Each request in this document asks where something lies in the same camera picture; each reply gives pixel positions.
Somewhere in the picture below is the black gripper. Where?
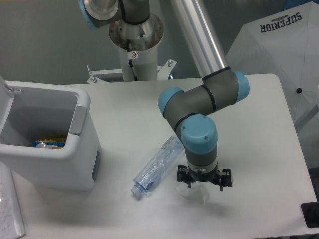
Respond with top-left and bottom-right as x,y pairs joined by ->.
177,164 -> 233,191

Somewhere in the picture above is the white paper tissue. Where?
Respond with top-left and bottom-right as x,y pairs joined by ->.
176,183 -> 210,204

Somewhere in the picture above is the clear crushed plastic bottle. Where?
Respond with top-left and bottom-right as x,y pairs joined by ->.
131,135 -> 184,199

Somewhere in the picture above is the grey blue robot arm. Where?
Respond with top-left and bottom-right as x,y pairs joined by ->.
78,0 -> 250,188

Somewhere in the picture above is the white open trash can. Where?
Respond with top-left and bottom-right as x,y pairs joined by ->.
0,80 -> 101,190

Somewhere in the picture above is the black device at edge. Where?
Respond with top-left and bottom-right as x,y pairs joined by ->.
301,202 -> 319,228

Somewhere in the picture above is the white superior umbrella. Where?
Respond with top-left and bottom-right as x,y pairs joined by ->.
225,1 -> 319,140

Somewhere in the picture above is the blue yellow snack wrapper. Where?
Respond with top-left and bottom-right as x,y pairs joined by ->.
32,136 -> 67,149

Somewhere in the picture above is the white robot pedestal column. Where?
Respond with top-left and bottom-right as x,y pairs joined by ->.
118,47 -> 158,82

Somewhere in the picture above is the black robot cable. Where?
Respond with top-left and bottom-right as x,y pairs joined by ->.
126,39 -> 139,82

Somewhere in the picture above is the white metal base bracket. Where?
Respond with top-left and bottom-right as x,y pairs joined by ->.
86,59 -> 177,84

